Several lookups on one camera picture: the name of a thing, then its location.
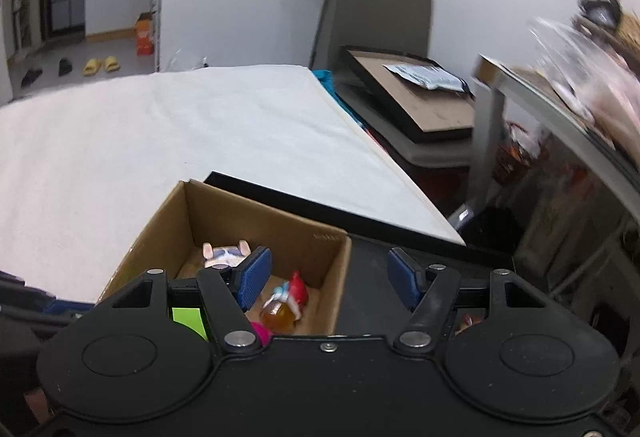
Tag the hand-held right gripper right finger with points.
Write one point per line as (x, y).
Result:
(405, 282)

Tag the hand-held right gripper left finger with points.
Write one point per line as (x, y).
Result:
(255, 277)

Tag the white and pink figurine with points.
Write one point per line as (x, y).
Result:
(225, 256)

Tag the black shallow tray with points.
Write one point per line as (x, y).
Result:
(370, 297)

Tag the red-capped figurine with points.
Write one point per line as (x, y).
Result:
(285, 302)

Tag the pink bear toy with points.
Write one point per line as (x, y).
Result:
(260, 332)

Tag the small brown-haired figurine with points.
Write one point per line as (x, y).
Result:
(467, 319)

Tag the green cube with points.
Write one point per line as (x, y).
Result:
(187, 319)

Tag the white mail packet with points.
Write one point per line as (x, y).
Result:
(427, 74)

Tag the teal cloth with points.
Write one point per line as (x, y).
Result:
(327, 79)

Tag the white-legged black-top desk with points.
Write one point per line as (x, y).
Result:
(550, 102)

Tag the black slipper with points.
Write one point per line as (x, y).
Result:
(31, 76)
(65, 66)

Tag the yellow slipper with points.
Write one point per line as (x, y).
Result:
(111, 63)
(91, 66)

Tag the orange cardboard box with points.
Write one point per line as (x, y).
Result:
(144, 34)

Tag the clear plastic bag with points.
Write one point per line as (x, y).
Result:
(580, 62)

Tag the grey chair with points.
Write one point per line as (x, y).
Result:
(380, 2)

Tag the black picture frame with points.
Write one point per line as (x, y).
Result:
(415, 107)

